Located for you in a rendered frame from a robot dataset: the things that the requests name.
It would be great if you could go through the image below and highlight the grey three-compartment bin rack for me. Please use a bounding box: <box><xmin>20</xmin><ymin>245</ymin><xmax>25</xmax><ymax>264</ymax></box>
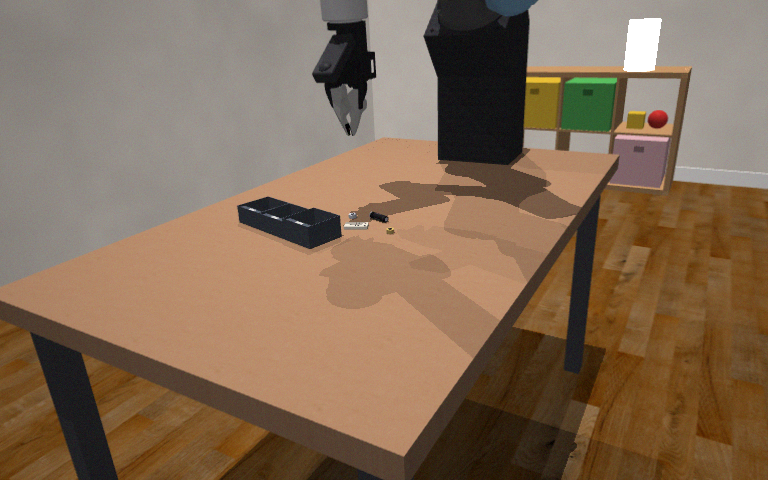
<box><xmin>237</xmin><ymin>196</ymin><xmax>342</xmax><ymax>249</ymax></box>

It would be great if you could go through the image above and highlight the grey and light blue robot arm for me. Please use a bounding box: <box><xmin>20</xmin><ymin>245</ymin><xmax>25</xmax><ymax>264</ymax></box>
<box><xmin>312</xmin><ymin>0</ymin><xmax>538</xmax><ymax>83</ymax></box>

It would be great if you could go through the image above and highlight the black aa battery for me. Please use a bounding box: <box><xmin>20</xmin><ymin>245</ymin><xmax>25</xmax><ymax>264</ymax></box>
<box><xmin>369</xmin><ymin>212</ymin><xmax>389</xmax><ymax>222</ymax></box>

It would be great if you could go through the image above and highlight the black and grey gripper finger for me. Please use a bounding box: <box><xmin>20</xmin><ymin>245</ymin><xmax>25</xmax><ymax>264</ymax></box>
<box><xmin>324</xmin><ymin>83</ymin><xmax>351</xmax><ymax>136</ymax></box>
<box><xmin>348</xmin><ymin>72</ymin><xmax>367</xmax><ymax>136</ymax></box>

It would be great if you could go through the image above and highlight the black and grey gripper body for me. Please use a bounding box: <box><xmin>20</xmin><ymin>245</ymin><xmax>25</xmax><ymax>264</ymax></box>
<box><xmin>327</xmin><ymin>20</ymin><xmax>376</xmax><ymax>88</ymax></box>

